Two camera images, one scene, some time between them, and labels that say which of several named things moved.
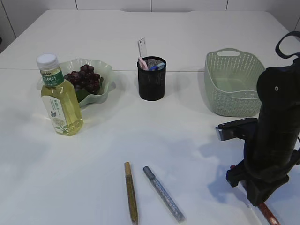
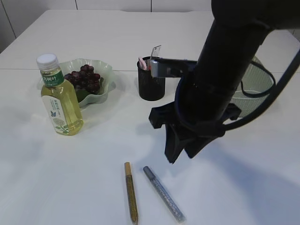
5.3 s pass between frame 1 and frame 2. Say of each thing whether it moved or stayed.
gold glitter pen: stayed
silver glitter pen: stayed
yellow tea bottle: stayed
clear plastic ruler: moved
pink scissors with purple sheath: stayed
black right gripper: moved
